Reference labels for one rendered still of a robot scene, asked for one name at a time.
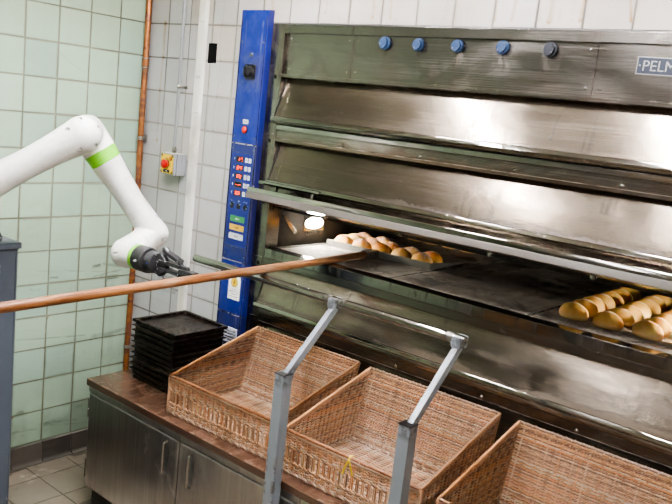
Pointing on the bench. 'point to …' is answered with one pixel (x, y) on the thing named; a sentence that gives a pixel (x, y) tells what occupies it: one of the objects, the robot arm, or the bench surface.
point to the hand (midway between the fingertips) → (188, 273)
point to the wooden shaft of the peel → (168, 283)
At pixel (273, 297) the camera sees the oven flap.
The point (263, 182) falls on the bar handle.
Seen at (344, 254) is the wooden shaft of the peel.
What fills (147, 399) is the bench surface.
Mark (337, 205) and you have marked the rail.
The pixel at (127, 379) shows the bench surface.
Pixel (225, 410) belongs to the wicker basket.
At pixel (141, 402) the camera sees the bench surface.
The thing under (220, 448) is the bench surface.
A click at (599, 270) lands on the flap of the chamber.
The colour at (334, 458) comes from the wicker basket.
